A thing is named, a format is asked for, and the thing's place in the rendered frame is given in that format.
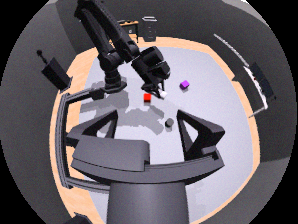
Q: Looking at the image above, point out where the purple block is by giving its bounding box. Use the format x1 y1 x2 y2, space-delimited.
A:
179 80 190 90

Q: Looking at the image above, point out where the red cube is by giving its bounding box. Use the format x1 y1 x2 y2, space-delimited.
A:
144 94 151 103

